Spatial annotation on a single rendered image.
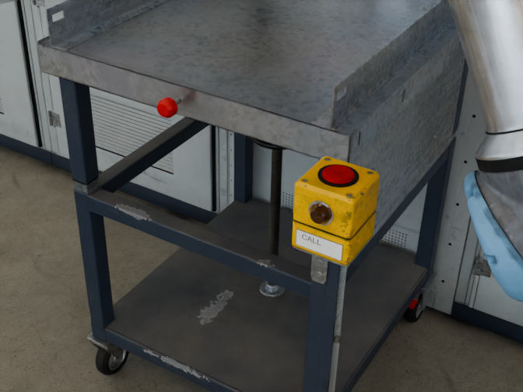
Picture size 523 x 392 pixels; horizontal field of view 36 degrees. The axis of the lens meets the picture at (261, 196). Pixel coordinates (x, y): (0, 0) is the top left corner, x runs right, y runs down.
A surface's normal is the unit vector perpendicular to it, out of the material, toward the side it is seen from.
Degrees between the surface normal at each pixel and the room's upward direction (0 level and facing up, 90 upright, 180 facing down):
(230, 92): 0
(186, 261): 0
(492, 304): 90
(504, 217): 47
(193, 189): 90
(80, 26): 90
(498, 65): 86
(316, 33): 0
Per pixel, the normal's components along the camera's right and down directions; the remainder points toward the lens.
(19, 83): -0.51, 0.47
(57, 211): 0.02, -0.83
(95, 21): 0.86, 0.30
